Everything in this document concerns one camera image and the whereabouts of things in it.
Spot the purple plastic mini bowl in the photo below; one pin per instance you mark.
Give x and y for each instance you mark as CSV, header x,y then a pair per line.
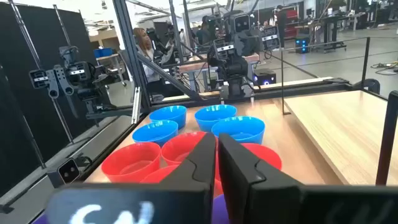
x,y
220,211
42,220

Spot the black aluminium table frame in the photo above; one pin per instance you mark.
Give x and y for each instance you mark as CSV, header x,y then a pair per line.
x,y
130,46

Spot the silver metal bracket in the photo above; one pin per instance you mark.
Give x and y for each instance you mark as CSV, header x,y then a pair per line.
x,y
136,105

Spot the black workstation table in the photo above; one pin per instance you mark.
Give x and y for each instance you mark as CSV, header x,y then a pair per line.
x,y
334,31

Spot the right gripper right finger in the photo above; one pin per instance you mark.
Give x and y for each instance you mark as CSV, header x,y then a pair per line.
x,y
280,202

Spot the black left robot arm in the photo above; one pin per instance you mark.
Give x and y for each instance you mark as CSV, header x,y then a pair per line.
x,y
233,70

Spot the neighbouring black robot arm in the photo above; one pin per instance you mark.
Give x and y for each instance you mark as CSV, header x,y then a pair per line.
x,y
81,77

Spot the person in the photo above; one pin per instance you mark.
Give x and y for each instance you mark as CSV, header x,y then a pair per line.
x,y
203,34
281,25
146,49

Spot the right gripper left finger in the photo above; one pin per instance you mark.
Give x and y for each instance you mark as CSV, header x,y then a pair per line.
x,y
186,202

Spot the red tool cabinet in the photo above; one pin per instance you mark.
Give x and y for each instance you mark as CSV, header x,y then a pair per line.
x,y
293,18

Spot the blue plastic mini bowl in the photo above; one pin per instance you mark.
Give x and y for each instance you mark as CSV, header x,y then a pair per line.
x,y
239,129
214,115
155,132
168,112

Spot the black computer box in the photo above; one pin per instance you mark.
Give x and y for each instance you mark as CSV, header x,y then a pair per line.
x,y
264,76
302,45

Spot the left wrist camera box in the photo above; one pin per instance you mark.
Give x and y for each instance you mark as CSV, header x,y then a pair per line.
x,y
242,23

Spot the black partition panel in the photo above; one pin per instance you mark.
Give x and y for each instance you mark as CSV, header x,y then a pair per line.
x,y
18,140

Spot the red plastic mini bowl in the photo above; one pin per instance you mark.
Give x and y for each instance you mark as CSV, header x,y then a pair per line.
x,y
130,163
267,155
158,175
178,149

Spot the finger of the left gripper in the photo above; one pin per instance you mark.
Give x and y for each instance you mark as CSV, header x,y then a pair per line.
x,y
253,43
241,46

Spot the small black table camera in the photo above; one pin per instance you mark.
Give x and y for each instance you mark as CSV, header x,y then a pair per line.
x,y
69,171

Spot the blue storage bin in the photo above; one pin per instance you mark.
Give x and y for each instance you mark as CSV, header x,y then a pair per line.
x,y
103,53

